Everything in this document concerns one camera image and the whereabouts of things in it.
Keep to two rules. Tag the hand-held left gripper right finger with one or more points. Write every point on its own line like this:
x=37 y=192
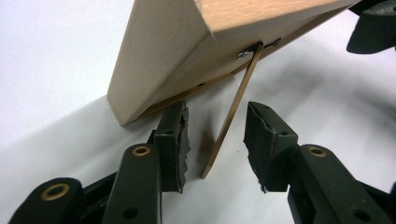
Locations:
x=271 y=146

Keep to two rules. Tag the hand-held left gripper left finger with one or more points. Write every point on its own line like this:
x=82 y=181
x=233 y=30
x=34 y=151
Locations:
x=169 y=146

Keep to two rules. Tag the wooden picture frame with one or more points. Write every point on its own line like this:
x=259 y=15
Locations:
x=174 y=46

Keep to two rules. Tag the white board sheet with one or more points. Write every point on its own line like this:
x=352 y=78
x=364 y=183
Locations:
x=62 y=155

